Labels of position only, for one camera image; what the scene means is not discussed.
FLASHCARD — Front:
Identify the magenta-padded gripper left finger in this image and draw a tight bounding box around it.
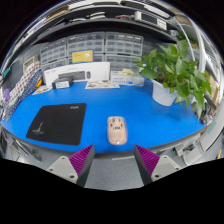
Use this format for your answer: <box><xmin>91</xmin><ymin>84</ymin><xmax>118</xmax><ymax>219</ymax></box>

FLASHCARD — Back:
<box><xmin>45</xmin><ymin>143</ymin><xmax>96</xmax><ymax>188</ymax></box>

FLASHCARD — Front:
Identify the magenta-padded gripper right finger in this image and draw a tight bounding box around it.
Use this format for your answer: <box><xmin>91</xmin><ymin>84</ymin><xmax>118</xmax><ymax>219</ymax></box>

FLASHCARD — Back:
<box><xmin>133</xmin><ymin>144</ymin><xmax>183</xmax><ymax>186</ymax></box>

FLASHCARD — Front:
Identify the translucent pink computer mouse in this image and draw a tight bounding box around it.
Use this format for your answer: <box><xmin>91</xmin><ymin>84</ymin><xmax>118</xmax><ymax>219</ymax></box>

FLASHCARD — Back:
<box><xmin>107</xmin><ymin>115</ymin><xmax>128</xmax><ymax>146</ymax></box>

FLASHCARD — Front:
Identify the black mouse pad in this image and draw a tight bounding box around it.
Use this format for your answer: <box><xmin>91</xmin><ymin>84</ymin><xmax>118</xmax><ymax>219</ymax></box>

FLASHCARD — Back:
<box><xmin>25</xmin><ymin>102</ymin><xmax>87</xmax><ymax>146</ymax></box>

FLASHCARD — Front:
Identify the printed paper leaflet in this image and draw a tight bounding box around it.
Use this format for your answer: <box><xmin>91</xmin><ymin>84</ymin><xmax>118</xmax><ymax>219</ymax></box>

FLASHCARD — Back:
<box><xmin>32</xmin><ymin>84</ymin><xmax>53</xmax><ymax>96</ymax></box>
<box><xmin>84</xmin><ymin>79</ymin><xmax>121</xmax><ymax>90</ymax></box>

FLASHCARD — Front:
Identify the small black box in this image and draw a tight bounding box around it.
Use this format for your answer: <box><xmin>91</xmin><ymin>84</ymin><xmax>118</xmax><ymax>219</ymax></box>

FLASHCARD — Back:
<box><xmin>51</xmin><ymin>75</ymin><xmax>75</xmax><ymax>90</ymax></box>

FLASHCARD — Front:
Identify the patterned fabric bag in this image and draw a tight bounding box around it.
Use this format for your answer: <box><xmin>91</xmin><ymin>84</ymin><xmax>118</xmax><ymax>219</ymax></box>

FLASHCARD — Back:
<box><xmin>1</xmin><ymin>61</ymin><xmax>44</xmax><ymax>121</ymax></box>

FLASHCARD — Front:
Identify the small purple object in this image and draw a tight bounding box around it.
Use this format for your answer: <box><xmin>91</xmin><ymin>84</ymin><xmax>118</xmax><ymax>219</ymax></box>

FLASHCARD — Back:
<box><xmin>3</xmin><ymin>88</ymin><xmax>11</xmax><ymax>102</ymax></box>

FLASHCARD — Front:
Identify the white and blue box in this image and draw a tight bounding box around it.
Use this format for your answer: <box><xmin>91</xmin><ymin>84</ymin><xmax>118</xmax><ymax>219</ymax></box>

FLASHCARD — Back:
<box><xmin>110</xmin><ymin>68</ymin><xmax>145</xmax><ymax>88</ymax></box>

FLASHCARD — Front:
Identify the green plant in white pot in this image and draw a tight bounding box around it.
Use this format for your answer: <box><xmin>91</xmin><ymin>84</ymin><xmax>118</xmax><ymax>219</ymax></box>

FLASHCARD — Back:
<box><xmin>134</xmin><ymin>39</ymin><xmax>213</xmax><ymax>119</ymax></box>

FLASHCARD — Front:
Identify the long white keyboard box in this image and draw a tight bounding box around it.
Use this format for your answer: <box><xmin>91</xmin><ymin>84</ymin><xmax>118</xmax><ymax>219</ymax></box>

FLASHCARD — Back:
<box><xmin>43</xmin><ymin>61</ymin><xmax>111</xmax><ymax>86</ymax></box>

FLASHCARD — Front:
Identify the yellow card box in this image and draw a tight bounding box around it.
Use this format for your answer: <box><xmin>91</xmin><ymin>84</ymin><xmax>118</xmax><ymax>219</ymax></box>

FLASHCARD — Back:
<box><xmin>71</xmin><ymin>49</ymin><xmax>94</xmax><ymax>64</ymax></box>

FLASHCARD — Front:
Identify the clear plastic drawer cabinet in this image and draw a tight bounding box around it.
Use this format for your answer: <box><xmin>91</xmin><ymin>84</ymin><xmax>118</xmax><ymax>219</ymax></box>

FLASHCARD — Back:
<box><xmin>67</xmin><ymin>31</ymin><xmax>106</xmax><ymax>64</ymax></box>
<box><xmin>104</xmin><ymin>31</ymin><xmax>144</xmax><ymax>73</ymax></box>
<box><xmin>39</xmin><ymin>37</ymin><xmax>69</xmax><ymax>73</ymax></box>

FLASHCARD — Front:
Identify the grey wall shelf unit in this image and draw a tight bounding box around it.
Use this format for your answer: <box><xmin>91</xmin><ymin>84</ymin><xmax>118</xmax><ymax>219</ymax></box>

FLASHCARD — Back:
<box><xmin>6</xmin><ymin>0</ymin><xmax>188</xmax><ymax>48</ymax></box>

